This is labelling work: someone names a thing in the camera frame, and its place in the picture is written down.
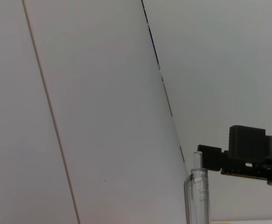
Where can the grey ballpoint pen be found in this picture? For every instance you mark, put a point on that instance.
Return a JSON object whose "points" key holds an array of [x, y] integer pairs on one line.
{"points": [[196, 198]]}

